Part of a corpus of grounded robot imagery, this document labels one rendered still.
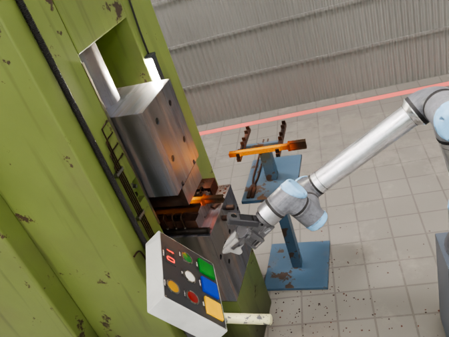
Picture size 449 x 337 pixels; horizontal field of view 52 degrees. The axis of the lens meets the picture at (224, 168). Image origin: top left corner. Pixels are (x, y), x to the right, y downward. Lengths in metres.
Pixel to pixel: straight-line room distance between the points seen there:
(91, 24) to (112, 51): 0.35
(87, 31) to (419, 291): 2.18
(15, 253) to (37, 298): 0.27
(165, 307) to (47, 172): 0.65
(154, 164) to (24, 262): 0.67
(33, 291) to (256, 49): 3.32
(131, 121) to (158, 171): 0.24
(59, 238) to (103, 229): 0.24
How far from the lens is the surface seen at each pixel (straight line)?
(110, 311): 2.25
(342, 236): 3.23
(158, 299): 1.50
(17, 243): 2.05
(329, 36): 4.70
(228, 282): 2.27
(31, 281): 2.14
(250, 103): 4.97
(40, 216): 1.95
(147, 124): 1.78
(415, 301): 2.84
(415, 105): 1.68
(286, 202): 1.62
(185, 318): 1.56
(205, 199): 2.13
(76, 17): 1.79
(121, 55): 2.17
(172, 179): 1.91
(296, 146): 2.35
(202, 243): 2.12
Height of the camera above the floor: 2.20
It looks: 31 degrees down
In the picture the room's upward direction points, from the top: 19 degrees counter-clockwise
